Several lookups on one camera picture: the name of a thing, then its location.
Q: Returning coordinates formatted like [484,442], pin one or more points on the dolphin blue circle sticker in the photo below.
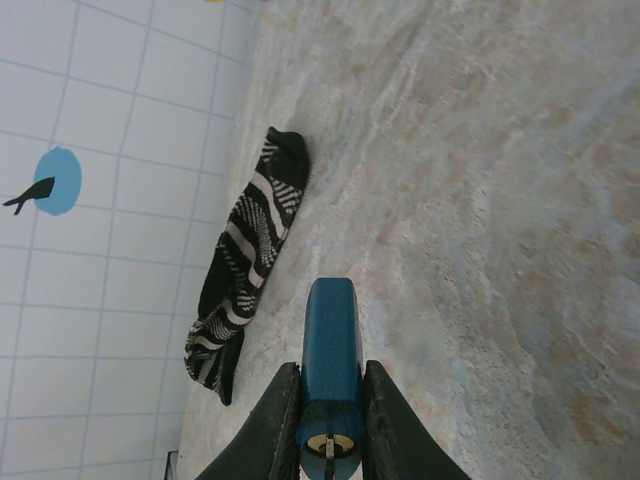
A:
[60,175]

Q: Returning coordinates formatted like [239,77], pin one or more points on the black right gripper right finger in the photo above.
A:
[395,445]

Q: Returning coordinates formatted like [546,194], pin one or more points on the blue padlock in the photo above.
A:
[330,340]

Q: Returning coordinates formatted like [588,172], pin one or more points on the black and white striped sock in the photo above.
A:
[255,225]

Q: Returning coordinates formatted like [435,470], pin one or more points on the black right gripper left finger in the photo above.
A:
[270,440]

